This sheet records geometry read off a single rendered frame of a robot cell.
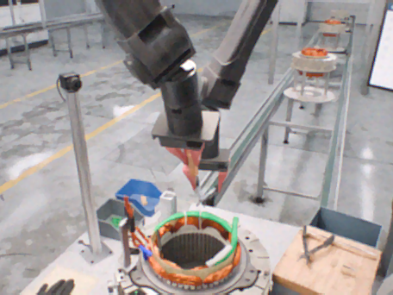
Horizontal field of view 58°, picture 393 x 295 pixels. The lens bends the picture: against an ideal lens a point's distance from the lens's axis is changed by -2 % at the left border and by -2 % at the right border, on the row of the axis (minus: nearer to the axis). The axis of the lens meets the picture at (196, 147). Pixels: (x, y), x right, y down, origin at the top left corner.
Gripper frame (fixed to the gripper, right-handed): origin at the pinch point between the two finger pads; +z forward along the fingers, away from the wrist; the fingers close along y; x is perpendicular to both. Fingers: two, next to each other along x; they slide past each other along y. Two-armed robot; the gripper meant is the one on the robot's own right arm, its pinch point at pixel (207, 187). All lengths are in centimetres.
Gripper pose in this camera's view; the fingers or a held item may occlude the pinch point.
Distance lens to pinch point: 88.1
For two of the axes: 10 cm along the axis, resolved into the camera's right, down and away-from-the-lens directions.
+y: -9.8, -0.7, 1.7
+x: -1.9, 4.3, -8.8
